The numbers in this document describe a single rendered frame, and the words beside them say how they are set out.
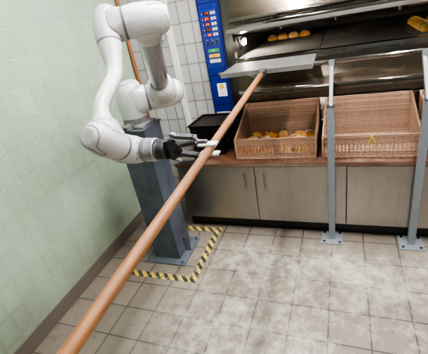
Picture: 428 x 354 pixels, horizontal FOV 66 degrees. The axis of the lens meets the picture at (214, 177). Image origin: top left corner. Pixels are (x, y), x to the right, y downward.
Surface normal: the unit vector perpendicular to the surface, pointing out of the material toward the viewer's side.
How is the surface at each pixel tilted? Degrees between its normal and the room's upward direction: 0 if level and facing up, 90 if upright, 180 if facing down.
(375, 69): 70
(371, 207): 90
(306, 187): 90
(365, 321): 0
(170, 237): 90
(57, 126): 90
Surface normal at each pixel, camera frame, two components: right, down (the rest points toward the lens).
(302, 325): -0.17, -0.88
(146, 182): -0.32, 0.48
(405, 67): -0.36, 0.15
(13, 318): 0.93, 0.00
